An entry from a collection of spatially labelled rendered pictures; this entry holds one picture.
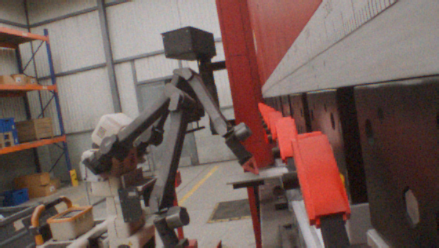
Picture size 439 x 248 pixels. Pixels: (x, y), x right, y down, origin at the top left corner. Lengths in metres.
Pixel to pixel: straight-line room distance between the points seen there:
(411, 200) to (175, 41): 2.71
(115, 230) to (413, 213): 1.74
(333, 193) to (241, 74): 2.39
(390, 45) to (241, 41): 2.45
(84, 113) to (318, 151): 10.06
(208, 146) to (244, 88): 6.56
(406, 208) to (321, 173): 0.06
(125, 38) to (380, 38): 9.61
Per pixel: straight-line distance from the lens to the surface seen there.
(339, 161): 0.30
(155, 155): 9.45
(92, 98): 10.10
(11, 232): 3.68
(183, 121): 1.39
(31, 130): 9.34
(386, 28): 0.17
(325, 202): 0.21
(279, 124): 0.43
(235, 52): 2.60
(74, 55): 10.41
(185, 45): 2.80
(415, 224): 0.18
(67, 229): 2.00
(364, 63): 0.21
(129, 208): 1.77
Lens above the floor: 1.34
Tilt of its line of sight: 3 degrees down
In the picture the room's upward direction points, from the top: 10 degrees counter-clockwise
